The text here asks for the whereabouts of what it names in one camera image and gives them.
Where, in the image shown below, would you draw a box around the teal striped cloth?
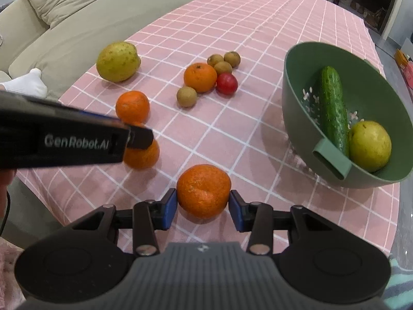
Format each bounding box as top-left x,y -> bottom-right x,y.
382,253 -> 413,304

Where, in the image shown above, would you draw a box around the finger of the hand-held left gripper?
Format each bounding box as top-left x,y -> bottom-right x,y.
127,124 -> 154,151

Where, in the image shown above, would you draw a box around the yellow lemon in bowl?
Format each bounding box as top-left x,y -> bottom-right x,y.
348,120 -> 392,173

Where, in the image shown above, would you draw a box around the orange box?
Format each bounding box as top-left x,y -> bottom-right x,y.
394,49 -> 412,70

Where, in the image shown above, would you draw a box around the large spotted green pear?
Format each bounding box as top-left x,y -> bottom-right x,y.
96,41 -> 141,83

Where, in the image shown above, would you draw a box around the white sock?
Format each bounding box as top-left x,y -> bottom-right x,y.
0,68 -> 48,99

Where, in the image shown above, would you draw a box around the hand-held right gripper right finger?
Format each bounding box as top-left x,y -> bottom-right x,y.
228,190 -> 336,255

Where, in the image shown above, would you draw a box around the green cucumber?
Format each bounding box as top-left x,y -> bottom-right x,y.
320,66 -> 351,159

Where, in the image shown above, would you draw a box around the red tomato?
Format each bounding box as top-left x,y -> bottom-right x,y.
216,73 -> 239,96

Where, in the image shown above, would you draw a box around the pink checked tablecloth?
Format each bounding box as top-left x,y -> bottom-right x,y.
16,0 -> 401,255

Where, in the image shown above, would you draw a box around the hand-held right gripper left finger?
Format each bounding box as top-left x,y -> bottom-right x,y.
69,187 -> 178,255

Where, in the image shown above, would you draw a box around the orange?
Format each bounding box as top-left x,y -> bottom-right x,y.
184,63 -> 218,94
115,90 -> 151,125
176,164 -> 232,220
123,122 -> 161,170

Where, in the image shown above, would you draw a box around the pink fuzzy cloth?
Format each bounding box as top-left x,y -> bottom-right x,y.
0,237 -> 26,301

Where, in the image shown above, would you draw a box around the beige sofa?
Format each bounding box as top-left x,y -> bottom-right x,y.
0,0 -> 275,104

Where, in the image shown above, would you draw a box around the black cable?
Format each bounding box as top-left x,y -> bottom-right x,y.
0,190 -> 12,235

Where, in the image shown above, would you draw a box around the pink box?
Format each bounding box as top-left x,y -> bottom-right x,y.
403,63 -> 413,89

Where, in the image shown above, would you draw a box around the green colander bowl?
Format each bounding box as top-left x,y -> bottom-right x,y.
282,41 -> 413,189

